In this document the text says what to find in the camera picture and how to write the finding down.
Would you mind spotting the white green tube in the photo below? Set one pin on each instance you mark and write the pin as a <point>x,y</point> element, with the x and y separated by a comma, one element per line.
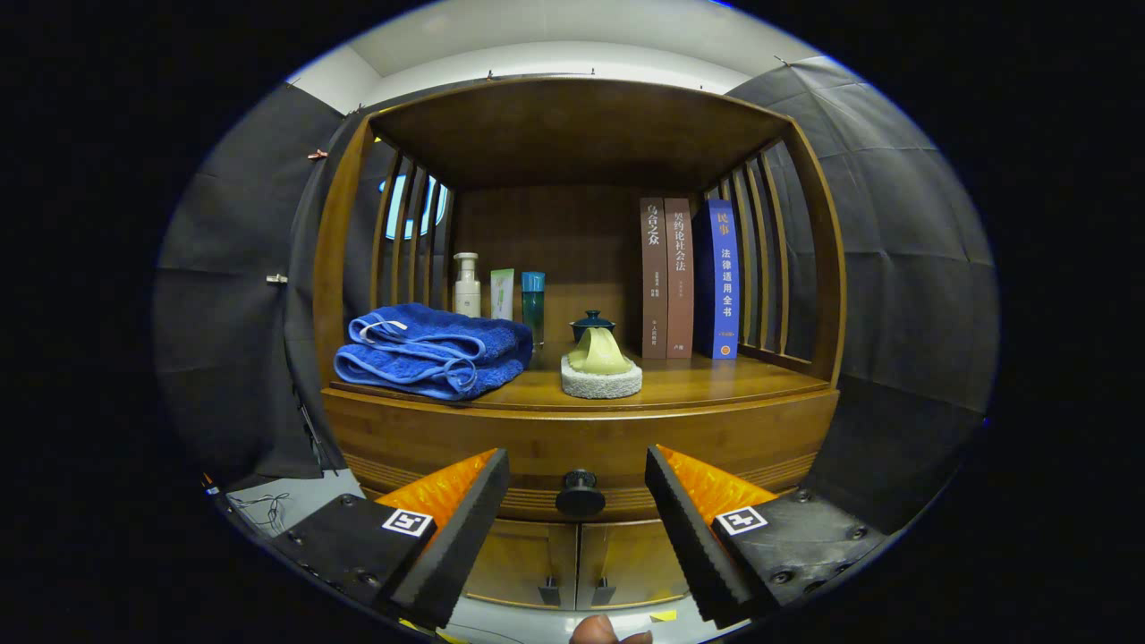
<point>502,295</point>

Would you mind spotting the brown book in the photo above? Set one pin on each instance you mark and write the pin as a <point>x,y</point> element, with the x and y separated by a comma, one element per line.
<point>654,286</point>
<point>680,286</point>

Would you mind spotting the blue book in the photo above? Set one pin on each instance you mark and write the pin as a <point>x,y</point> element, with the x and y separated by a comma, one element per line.
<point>726,286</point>

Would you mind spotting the yellow tape piece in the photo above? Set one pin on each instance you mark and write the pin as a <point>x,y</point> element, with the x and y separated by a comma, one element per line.
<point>663,615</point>

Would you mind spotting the blue folded towel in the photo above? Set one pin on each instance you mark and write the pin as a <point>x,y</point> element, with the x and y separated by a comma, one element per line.
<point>429,353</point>

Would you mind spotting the wooden countertop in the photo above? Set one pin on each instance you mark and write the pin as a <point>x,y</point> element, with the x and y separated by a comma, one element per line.
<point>698,380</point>

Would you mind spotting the wooden cabinet door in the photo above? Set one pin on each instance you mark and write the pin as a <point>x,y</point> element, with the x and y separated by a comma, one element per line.
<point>635,559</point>
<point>519,559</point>

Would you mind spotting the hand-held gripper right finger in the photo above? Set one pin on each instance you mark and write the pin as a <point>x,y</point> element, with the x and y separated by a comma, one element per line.
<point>693,541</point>

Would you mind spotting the teal bottle with blue cap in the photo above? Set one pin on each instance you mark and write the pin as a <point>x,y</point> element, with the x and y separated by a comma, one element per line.
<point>533,309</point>

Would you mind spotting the green scrubber with grey base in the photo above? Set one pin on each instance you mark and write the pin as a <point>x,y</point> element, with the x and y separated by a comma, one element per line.
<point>599,380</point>

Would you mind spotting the wooden cabinet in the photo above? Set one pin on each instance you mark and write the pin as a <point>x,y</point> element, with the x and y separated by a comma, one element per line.
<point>572,134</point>

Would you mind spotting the dark blue lidded teacup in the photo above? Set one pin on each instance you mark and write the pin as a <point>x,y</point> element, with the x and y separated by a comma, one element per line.
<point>590,322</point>

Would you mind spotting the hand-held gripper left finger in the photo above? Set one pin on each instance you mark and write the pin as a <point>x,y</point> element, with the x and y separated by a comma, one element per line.
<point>465,541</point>

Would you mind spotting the white pump bottle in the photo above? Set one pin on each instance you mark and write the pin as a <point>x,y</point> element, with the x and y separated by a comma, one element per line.
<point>467,295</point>

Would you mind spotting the wooden drawer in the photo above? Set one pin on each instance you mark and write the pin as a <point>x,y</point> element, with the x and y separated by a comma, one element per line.
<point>581,438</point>

